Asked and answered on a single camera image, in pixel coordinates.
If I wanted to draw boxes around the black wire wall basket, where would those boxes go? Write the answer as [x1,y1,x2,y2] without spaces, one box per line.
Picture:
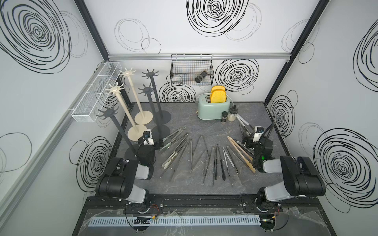
[170,54,215,86]

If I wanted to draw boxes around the white wire wall basket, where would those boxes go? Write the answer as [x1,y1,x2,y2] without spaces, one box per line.
[71,62,121,123]

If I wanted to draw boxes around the mint green toaster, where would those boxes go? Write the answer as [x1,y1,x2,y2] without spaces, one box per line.
[196,93,233,121]

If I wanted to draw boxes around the large steel tongs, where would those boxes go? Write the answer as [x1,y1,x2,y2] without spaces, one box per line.
[159,140,190,182]

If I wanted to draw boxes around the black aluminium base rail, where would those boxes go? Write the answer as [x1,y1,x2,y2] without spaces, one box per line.
[81,194,320,214]

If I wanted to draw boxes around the black tweezer tongs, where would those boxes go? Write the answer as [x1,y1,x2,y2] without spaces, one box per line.
[215,144,226,181]

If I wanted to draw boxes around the black tipped steel tongs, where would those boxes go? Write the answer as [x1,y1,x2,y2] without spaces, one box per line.
[234,139,254,158]

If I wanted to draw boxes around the grey slotted cable duct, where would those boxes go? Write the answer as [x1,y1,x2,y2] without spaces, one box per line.
[88,215,261,227]

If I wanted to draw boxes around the white handled slim tongs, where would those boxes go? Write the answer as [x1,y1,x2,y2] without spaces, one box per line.
[222,148,239,185]

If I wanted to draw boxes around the back cream utensil rack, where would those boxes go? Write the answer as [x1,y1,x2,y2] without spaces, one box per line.
[121,67,153,125]

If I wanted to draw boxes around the beige plastic tongs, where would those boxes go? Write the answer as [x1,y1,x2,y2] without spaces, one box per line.
[227,136,256,174]

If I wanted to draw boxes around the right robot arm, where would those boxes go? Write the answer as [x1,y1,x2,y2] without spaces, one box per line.
[242,134,326,212]

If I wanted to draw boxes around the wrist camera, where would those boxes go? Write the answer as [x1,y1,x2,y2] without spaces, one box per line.
[142,129,155,146]
[253,126,265,142]

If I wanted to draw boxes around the steel v-shaped tongs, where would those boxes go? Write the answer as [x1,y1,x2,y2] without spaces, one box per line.
[190,134,209,172]

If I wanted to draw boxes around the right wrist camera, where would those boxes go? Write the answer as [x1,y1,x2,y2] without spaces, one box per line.
[253,126,265,142]

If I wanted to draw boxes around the dark bottle in basket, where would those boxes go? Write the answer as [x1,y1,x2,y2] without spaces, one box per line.
[195,70,208,84]

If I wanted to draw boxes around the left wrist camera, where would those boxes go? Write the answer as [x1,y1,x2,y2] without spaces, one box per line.
[142,129,155,146]

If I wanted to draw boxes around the small brown spice jar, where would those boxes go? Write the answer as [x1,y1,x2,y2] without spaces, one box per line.
[221,111,228,123]

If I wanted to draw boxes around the grey utensil rack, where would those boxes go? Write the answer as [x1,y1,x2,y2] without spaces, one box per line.
[97,107,147,165]
[138,84,170,146]
[143,69,171,124]

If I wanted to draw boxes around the slim steel tongs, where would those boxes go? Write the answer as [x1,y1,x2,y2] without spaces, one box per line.
[202,146,215,185]

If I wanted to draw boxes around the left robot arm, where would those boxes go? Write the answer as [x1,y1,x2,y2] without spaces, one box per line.
[95,134,156,213]

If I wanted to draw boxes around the glass sugar jar black lid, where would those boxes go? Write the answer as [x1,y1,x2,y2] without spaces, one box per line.
[227,105,238,122]

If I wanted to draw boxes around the cream utensil rack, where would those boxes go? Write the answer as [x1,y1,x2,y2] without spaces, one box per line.
[121,67,153,125]
[105,82,147,142]

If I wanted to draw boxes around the front cream utensil rack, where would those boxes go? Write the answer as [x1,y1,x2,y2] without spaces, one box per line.
[105,82,147,142]

